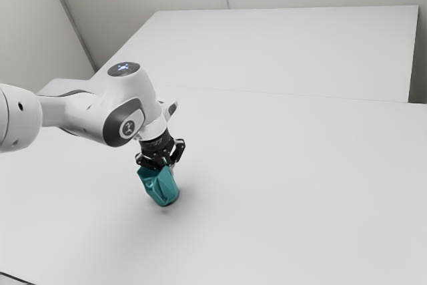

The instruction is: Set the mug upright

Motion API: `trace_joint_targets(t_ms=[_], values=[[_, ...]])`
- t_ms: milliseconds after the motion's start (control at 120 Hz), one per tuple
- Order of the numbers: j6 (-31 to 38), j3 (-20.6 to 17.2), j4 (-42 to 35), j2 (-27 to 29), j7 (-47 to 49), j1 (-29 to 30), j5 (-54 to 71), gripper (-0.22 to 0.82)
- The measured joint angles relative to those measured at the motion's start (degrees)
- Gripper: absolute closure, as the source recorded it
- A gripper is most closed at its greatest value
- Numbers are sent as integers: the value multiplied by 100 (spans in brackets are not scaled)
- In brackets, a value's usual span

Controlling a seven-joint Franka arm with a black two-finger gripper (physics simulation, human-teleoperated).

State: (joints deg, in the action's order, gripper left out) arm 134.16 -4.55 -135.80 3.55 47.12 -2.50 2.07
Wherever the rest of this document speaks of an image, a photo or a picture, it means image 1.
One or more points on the teal faceted mug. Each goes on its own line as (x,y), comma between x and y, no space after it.
(159,186)

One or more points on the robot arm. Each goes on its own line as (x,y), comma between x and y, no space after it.
(90,111)

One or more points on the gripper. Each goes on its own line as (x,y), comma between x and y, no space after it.
(156,145)

